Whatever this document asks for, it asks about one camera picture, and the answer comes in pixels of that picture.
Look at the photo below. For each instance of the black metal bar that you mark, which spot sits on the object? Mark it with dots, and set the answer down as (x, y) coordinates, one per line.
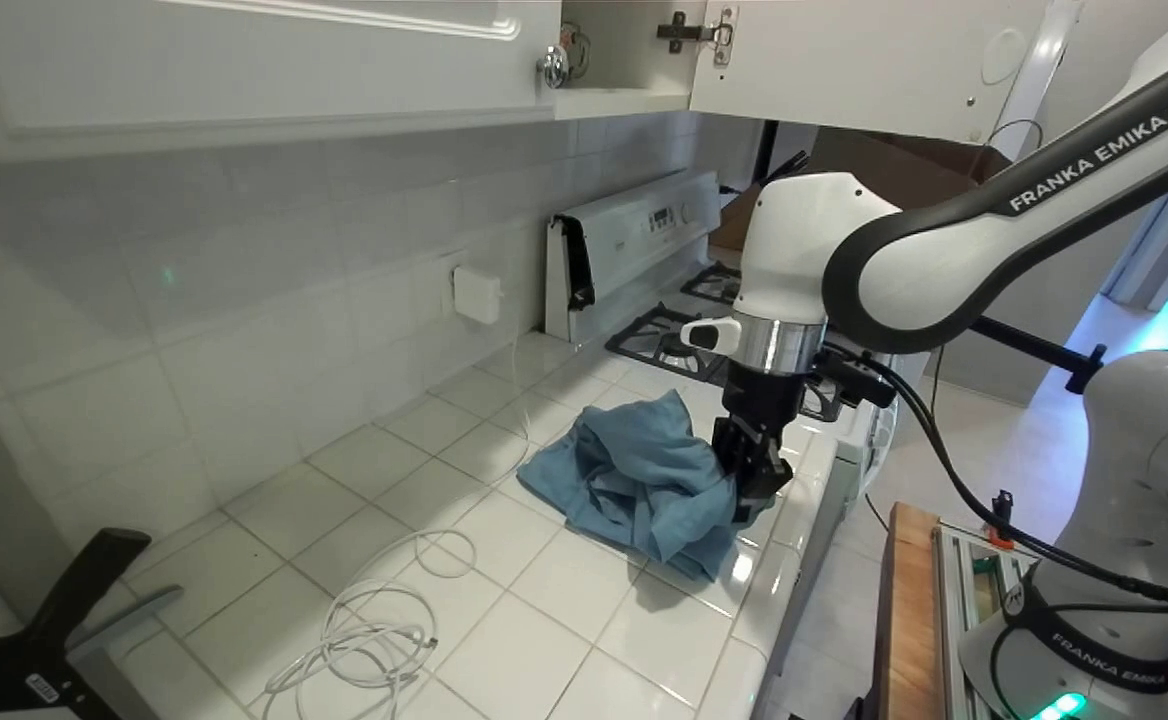
(1031, 347)

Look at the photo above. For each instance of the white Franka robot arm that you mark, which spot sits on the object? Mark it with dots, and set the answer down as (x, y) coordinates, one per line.
(956, 254)

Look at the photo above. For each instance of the white gas stove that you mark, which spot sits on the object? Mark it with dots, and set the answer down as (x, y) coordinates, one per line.
(637, 235)

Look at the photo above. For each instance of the wall power outlet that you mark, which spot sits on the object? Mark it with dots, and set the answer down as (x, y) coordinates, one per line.
(478, 295)

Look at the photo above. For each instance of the round upper cabinet knob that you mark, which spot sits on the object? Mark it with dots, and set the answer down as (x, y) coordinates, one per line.
(553, 65)

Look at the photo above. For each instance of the cabinet door hinge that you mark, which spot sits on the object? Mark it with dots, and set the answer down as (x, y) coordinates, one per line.
(691, 31)

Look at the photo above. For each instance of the black camera stand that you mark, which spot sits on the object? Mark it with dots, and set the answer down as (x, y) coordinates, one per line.
(78, 585)

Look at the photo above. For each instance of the white upper cabinet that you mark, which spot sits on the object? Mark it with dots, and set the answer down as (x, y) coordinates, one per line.
(236, 65)

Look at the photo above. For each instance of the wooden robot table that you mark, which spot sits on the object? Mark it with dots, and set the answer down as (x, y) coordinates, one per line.
(908, 627)

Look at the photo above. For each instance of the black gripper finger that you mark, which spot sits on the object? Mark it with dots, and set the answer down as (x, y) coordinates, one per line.
(764, 490)
(733, 458)

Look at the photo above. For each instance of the brown cardboard box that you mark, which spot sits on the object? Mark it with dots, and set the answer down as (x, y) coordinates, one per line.
(906, 154)

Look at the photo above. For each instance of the blue cloth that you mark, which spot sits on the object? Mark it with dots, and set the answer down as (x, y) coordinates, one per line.
(637, 472)

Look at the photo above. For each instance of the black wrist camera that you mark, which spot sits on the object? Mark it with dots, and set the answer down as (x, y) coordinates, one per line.
(849, 376)

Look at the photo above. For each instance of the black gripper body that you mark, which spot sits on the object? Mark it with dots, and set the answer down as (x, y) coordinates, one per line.
(758, 404)

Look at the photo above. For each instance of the white base cabinet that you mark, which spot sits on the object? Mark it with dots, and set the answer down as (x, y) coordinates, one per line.
(811, 585)

